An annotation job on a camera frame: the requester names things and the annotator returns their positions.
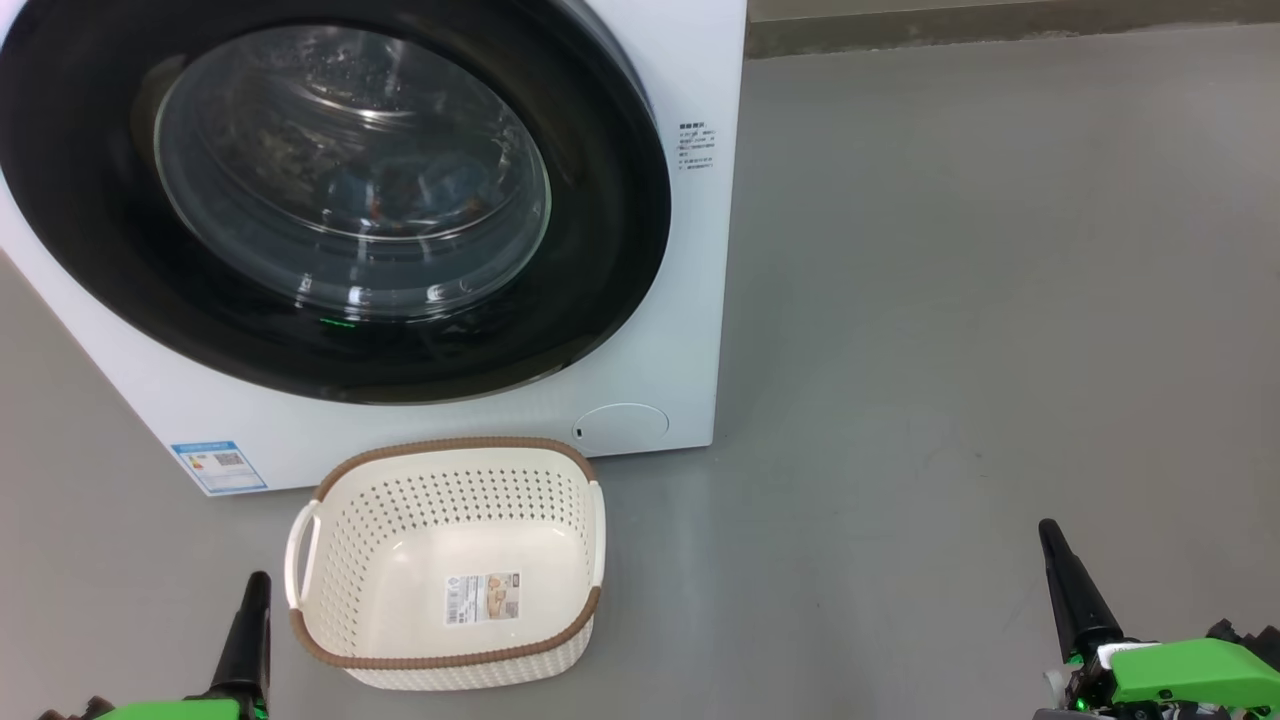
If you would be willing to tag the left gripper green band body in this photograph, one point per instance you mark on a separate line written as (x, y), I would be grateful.
(180, 711)

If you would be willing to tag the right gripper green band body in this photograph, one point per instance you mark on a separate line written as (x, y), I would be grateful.
(1190, 675)

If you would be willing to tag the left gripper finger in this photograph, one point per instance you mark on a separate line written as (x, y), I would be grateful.
(248, 650)

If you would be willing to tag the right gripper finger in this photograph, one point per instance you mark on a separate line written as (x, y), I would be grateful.
(1078, 600)

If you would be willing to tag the black-rimmed glass washer door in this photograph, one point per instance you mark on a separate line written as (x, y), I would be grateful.
(600, 250)

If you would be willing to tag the cream perforated laundry basket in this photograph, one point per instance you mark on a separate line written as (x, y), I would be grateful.
(450, 480)

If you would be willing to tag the white front-load washing machine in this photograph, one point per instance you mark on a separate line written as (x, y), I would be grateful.
(690, 350)

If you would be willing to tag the blue energy label sticker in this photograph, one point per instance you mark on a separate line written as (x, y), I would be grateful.
(218, 468)

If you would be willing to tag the round filter cover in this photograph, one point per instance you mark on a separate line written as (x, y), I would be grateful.
(622, 428)

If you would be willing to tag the printed text label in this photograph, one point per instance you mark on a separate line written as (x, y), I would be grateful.
(697, 146)

